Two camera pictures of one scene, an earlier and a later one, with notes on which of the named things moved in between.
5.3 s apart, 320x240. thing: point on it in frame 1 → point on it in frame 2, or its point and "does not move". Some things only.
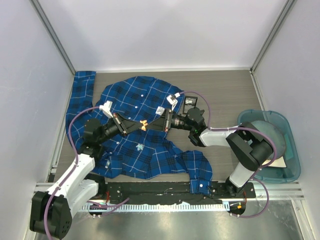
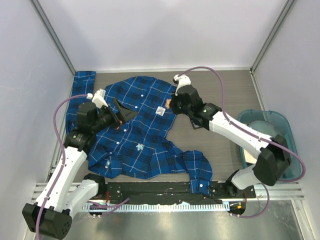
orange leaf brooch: x=145 y=124 → x=168 y=103
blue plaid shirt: x=144 y=154 does not move
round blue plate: x=275 y=134 does not move
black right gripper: x=161 y=123 → x=175 y=98
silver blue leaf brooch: x=140 y=146 does not move
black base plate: x=117 y=193 does not move
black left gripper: x=124 y=125 → x=124 y=114
